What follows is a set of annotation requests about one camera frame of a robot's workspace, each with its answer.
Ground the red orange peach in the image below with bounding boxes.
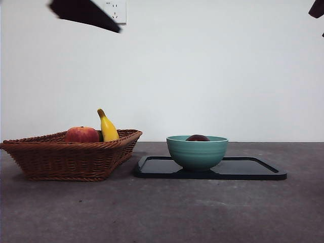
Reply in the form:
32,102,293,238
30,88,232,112
65,126,100,143

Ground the brown wicker basket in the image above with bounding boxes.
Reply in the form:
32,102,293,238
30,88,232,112
0,129,143,182

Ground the black rectangular tray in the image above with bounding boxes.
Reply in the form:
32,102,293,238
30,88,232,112
133,155,288,181

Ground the yellow banana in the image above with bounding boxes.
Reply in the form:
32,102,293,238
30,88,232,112
97,108,120,142

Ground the dark purple plum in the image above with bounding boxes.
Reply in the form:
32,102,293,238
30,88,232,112
185,134,211,142

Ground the teal ribbed bowl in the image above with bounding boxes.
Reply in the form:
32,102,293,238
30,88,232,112
166,135,229,173

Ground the white wall socket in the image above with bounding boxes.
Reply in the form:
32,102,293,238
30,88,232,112
104,1,127,26

